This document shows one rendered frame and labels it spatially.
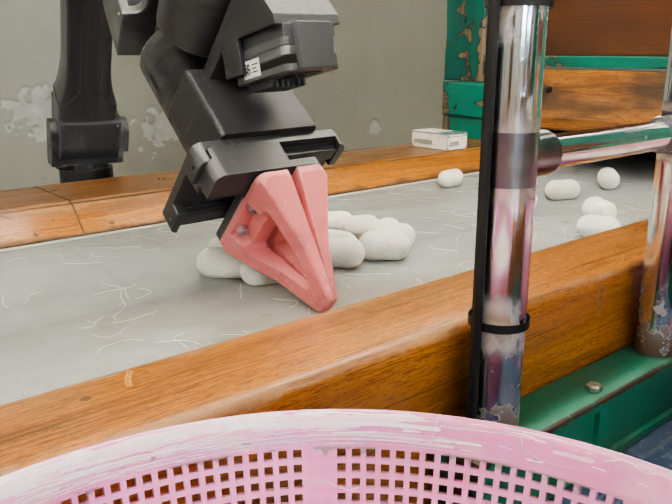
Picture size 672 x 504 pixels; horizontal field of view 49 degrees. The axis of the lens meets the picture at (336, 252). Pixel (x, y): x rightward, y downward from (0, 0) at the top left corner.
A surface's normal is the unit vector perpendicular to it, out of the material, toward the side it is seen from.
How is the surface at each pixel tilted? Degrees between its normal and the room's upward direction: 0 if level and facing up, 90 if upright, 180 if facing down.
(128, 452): 75
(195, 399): 0
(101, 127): 123
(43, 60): 92
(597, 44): 90
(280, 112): 43
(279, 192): 63
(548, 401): 0
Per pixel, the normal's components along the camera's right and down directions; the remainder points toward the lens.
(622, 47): -0.76, 0.17
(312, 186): 0.58, -0.25
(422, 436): -0.16, 0.00
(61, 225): 0.46, -0.54
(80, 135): 0.40, 0.72
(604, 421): 0.65, 0.21
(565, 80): -0.70, -0.22
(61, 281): 0.00, -0.96
